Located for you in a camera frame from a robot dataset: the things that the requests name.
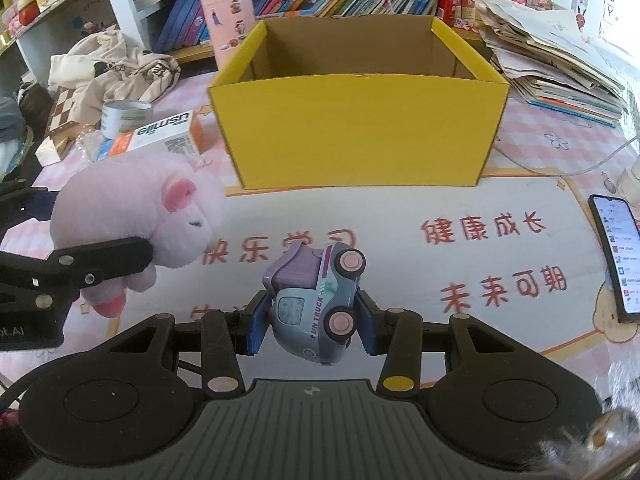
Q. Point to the white plastic object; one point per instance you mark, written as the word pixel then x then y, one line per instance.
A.
pixel 631 177

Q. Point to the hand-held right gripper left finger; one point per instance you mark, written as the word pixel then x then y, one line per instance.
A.
pixel 258 327

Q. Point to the white wall chart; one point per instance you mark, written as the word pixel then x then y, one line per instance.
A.
pixel 620 5

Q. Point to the grey cloth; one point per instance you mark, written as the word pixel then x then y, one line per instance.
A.
pixel 11 127

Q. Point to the blue and purple toy truck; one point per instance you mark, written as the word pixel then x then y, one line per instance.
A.
pixel 300 310

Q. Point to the small white paper box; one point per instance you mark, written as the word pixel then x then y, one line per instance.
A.
pixel 47 152

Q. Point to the pink plush pig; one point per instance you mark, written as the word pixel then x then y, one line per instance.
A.
pixel 125 200

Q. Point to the white and orange toothbrush box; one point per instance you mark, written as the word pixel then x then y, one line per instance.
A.
pixel 160 135

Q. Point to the beige crumpled garment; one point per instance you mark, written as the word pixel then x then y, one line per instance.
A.
pixel 115 60

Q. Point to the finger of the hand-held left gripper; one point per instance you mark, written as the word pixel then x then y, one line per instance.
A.
pixel 100 259
pixel 31 201

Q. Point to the yellow cardboard box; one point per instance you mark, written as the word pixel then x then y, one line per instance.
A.
pixel 350 130

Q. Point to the white bookshelf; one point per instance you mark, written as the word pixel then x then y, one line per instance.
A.
pixel 120 0

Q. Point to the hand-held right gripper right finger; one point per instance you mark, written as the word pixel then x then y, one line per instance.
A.
pixel 371 326

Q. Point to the stack of papers and booklets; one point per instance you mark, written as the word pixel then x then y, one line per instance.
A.
pixel 550 60

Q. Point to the wooden chessboard box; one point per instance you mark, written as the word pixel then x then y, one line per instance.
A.
pixel 62 110

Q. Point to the black smartphone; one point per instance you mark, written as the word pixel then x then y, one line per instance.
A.
pixel 617 250

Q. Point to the clear tape roll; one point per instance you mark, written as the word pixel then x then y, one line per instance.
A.
pixel 117 117

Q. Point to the pink checkered desktop mat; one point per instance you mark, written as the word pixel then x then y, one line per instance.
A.
pixel 450 200

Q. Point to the dark brown bag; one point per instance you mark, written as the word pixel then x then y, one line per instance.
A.
pixel 34 105

